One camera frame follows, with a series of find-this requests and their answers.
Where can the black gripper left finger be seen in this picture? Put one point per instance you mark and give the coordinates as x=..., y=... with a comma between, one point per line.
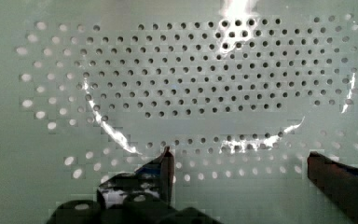
x=154, y=177

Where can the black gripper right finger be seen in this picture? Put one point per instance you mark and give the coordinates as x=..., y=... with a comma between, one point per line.
x=337, y=181

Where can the mint green plastic strainer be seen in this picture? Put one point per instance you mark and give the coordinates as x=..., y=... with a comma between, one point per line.
x=241, y=91

